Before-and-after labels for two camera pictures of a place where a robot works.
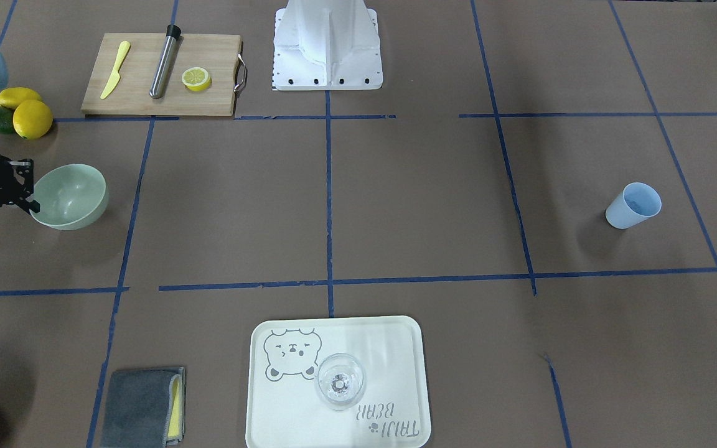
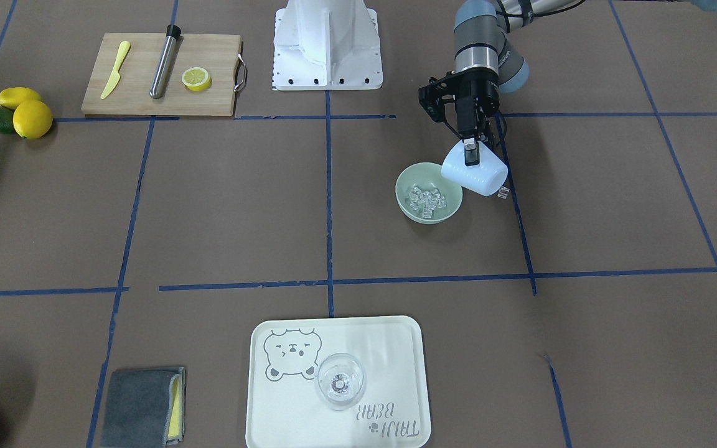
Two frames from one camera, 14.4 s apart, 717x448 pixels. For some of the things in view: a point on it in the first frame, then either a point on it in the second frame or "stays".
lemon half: [196, 78] stays
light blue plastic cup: [637, 203] -> [487, 178]
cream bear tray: [285, 409] stays
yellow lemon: [32, 119] stays
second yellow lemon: [10, 97] stays
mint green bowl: [70, 196] -> [424, 195]
